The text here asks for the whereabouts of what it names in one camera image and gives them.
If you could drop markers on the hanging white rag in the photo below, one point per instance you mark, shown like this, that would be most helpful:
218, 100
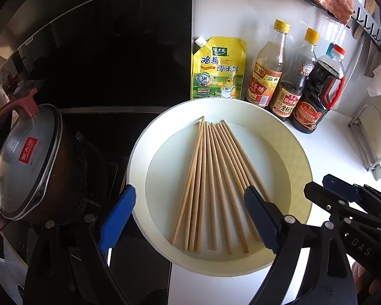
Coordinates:
379, 76

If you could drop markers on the bundle of wooden chopsticks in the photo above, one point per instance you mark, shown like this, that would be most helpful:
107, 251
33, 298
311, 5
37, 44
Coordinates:
214, 181

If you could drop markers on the white hanging dish brush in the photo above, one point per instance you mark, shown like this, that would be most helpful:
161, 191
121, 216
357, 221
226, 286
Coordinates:
354, 60

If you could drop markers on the glass pot lid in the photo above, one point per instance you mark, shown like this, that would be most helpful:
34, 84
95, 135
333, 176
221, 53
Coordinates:
25, 162

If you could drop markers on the person's right hand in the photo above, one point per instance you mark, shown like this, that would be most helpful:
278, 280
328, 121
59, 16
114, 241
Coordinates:
365, 278

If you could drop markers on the metal cutting board rack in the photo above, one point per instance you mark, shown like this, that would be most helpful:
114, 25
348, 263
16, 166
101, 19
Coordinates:
358, 139

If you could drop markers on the white round basin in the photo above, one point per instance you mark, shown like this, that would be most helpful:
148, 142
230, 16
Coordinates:
165, 171

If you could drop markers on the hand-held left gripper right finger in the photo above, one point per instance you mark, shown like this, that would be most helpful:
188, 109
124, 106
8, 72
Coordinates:
262, 216

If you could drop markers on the vinegar bottle orange label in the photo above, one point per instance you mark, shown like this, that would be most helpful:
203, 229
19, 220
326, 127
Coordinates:
263, 76

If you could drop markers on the dark cooking pot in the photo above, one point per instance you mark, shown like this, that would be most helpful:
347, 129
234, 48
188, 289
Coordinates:
70, 178

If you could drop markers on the black glass range hood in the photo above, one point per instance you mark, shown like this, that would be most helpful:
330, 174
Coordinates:
114, 54

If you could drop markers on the black wall hook rail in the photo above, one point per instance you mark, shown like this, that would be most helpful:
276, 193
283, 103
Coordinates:
371, 28

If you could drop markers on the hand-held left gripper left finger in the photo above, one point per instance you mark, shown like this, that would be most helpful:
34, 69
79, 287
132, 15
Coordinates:
119, 219

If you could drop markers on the yellow seasoning pouch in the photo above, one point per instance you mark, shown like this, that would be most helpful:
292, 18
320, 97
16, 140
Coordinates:
217, 70

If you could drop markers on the cream cutting board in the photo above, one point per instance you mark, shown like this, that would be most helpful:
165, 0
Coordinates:
379, 133

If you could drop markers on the soy sauce bottle gold label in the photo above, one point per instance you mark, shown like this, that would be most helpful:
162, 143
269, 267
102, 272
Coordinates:
292, 95

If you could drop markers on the black gas stove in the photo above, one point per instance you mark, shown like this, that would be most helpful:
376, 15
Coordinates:
114, 127

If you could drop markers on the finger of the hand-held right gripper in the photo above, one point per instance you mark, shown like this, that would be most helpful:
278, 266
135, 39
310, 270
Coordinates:
341, 187
320, 193

